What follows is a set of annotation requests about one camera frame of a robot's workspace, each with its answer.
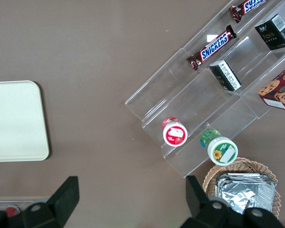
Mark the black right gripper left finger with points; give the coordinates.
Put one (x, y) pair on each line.
(59, 204)

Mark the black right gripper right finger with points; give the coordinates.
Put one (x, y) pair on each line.
(199, 204)

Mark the green lid gum jar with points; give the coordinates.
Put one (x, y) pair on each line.
(223, 152)

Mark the red lid gum jar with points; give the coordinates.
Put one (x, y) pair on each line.
(175, 134)

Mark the cream plastic tray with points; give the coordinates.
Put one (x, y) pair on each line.
(16, 121)

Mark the light wicker basket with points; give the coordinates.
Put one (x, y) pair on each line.
(210, 180)

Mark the silver foil packet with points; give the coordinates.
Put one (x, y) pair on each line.
(244, 197)
(242, 175)

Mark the red cola can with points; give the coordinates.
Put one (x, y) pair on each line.
(11, 210)

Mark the clear acrylic can dispenser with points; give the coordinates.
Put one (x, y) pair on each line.
(4, 203)

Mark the clear acrylic stepped display stand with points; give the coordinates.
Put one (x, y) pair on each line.
(192, 99)

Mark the small black printed box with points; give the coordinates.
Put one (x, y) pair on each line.
(225, 76)

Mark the red chocolate chip cookie box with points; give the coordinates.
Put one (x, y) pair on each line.
(280, 92)

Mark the Snickers chocolate bar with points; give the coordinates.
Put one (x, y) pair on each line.
(213, 47)
(248, 7)

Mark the black Face box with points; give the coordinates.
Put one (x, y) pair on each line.
(273, 34)

